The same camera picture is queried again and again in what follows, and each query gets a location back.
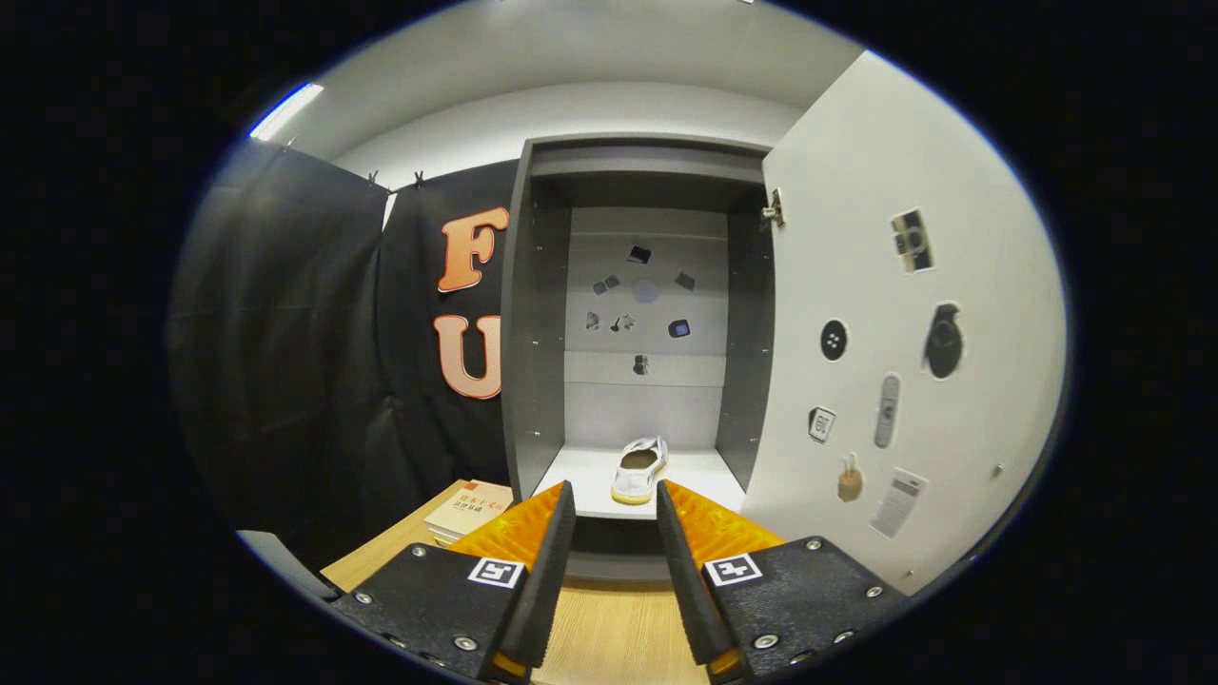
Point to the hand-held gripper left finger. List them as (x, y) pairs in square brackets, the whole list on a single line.
[(550, 590)]

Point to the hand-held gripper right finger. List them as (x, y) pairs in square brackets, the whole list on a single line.
[(680, 590)]

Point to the white canvas shoe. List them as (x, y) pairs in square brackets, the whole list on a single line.
[(636, 480)]

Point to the dark grey shoe cabinet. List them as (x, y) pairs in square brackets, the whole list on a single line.
[(533, 333)]

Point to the metal door hinge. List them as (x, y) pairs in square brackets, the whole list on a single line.
[(775, 209)]

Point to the stack of books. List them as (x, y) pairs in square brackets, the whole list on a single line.
[(468, 509)]

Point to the black backdrop cloth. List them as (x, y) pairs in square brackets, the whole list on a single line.
[(285, 362)]

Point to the narrow ceiling light strip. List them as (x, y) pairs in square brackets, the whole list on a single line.
[(285, 111)]

